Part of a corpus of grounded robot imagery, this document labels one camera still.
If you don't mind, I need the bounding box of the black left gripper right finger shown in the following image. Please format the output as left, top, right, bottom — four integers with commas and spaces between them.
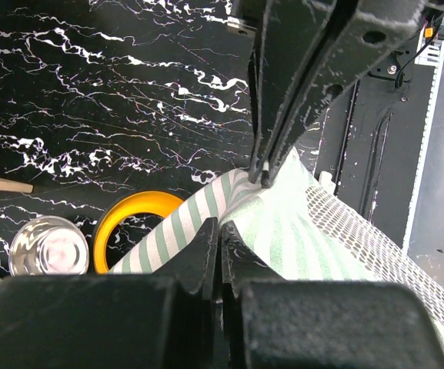
220, 222, 444, 368

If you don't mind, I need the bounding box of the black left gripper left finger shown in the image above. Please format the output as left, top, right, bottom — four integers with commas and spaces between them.
0, 218, 219, 368

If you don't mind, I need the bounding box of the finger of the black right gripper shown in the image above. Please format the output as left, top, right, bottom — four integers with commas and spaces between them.
249, 1, 337, 183
260, 1, 425, 188

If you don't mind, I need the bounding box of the green striped pet tent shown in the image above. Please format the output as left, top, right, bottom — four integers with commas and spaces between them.
111, 151, 444, 350

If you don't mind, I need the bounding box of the steel pet bowl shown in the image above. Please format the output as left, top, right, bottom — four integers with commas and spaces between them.
8, 215, 89, 277

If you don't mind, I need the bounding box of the yellow double bowl holder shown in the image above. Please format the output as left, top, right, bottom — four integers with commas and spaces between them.
92, 190, 185, 274

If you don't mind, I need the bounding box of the wooden shelf unit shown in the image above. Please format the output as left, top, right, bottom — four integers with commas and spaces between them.
0, 172, 34, 194

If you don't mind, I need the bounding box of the white cable duct rail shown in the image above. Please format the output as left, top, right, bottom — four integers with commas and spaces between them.
402, 40, 444, 254

